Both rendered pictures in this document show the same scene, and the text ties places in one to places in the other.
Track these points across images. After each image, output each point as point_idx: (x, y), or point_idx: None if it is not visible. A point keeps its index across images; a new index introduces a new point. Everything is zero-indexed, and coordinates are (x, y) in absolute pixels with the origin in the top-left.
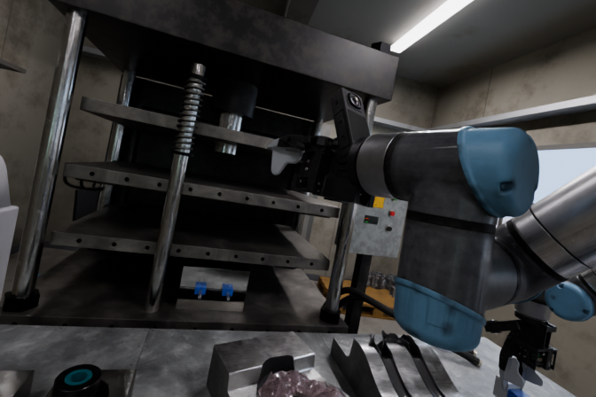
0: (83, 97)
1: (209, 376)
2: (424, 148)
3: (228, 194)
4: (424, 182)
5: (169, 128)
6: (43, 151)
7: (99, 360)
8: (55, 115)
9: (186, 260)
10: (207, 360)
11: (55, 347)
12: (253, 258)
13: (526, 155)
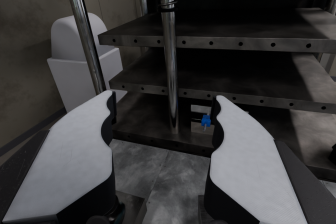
0: None
1: (198, 212)
2: None
3: (219, 42)
4: None
5: None
6: (79, 31)
7: (136, 172)
8: (73, 1)
9: (194, 98)
10: (203, 189)
11: (117, 157)
12: (251, 100)
13: None
